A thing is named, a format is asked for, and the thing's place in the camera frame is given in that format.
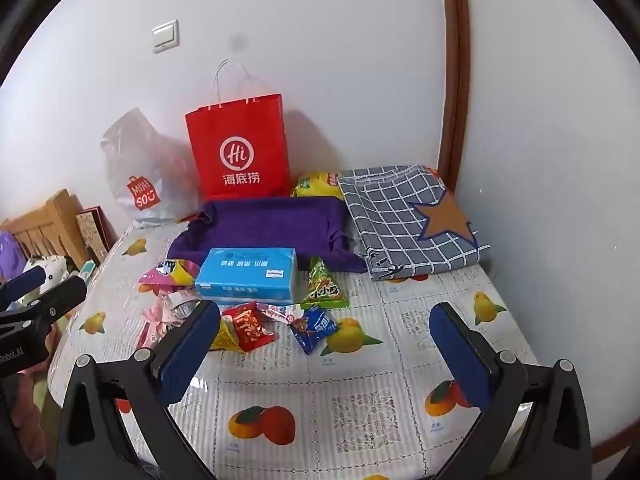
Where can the pink candy packet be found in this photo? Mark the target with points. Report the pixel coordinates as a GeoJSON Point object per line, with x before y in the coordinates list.
{"type": "Point", "coordinates": [152, 327]}

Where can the yellow triangular snack packet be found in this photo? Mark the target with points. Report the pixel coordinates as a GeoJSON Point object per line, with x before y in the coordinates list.
{"type": "Point", "coordinates": [225, 340]}

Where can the brown framed box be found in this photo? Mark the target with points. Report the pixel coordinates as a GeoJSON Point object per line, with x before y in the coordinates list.
{"type": "Point", "coordinates": [95, 232]}

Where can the purple towel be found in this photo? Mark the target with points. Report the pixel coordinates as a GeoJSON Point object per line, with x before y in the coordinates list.
{"type": "Point", "coordinates": [270, 225]}

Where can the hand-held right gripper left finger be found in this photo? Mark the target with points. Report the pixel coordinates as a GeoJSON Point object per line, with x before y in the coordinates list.
{"type": "Point", "coordinates": [192, 355]}

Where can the purple plush toy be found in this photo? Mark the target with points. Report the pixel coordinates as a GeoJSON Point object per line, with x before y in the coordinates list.
{"type": "Point", "coordinates": [10, 255]}

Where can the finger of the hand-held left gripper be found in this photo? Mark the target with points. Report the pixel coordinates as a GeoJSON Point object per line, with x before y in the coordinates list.
{"type": "Point", "coordinates": [60, 297]}
{"type": "Point", "coordinates": [27, 282]}

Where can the white spotted cloth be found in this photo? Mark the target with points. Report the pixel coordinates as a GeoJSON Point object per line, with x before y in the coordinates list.
{"type": "Point", "coordinates": [50, 267]}

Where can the pink and yellow snack packet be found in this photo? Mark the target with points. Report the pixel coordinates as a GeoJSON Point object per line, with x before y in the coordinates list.
{"type": "Point", "coordinates": [167, 275]}

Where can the small teal box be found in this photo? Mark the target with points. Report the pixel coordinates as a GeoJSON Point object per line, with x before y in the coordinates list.
{"type": "Point", "coordinates": [90, 271]}

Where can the red snack packet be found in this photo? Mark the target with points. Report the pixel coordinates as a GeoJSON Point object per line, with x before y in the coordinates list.
{"type": "Point", "coordinates": [250, 327]}

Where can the white light switch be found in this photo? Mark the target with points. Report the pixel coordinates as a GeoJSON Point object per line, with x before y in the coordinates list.
{"type": "Point", "coordinates": [165, 36]}

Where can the brown wooden door frame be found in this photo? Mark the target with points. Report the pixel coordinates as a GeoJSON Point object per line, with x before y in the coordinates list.
{"type": "Point", "coordinates": [455, 85]}

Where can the green snack packet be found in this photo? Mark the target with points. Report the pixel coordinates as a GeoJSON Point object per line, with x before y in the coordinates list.
{"type": "Point", "coordinates": [322, 285]}

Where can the red paper bag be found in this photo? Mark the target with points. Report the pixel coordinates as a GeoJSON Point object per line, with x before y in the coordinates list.
{"type": "Point", "coordinates": [235, 135]}

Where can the wooden furniture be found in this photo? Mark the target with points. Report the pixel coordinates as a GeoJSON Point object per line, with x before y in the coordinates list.
{"type": "Point", "coordinates": [45, 220]}

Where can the blue tissue pack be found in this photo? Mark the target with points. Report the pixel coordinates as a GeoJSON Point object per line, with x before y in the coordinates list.
{"type": "Point", "coordinates": [245, 275]}

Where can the white berry print snack packet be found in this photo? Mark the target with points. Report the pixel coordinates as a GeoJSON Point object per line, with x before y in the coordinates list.
{"type": "Point", "coordinates": [277, 313]}

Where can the clear plastic Miniso bag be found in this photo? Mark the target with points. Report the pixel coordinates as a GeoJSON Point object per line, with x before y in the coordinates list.
{"type": "Point", "coordinates": [135, 160]}

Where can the small blue snack packet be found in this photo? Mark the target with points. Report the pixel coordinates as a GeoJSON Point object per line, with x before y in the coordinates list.
{"type": "Point", "coordinates": [312, 330]}

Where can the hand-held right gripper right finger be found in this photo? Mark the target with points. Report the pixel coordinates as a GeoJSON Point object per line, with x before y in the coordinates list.
{"type": "Point", "coordinates": [460, 355]}

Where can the large yellow snack bag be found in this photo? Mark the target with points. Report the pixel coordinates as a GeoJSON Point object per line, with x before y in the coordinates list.
{"type": "Point", "coordinates": [315, 185]}

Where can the silver label snack packet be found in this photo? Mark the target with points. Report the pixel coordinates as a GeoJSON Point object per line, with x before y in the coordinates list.
{"type": "Point", "coordinates": [185, 307]}

